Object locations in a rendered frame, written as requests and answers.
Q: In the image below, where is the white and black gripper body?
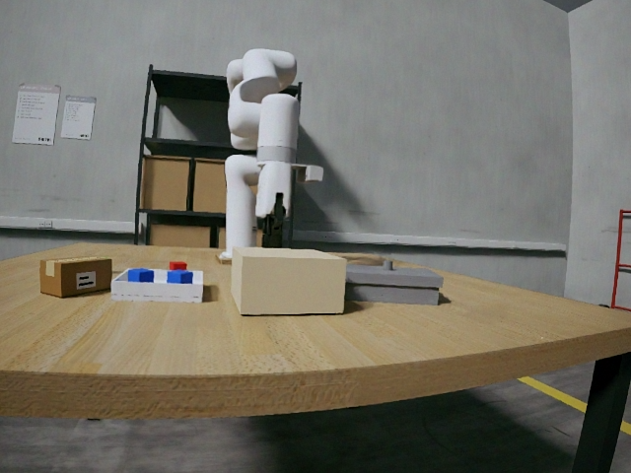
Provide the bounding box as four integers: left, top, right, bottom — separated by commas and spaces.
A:
255, 161, 296, 219

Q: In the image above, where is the red block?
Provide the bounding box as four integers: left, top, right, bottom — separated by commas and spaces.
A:
170, 261, 186, 271

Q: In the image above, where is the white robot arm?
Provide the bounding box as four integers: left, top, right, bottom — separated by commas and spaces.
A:
222, 48, 323, 258

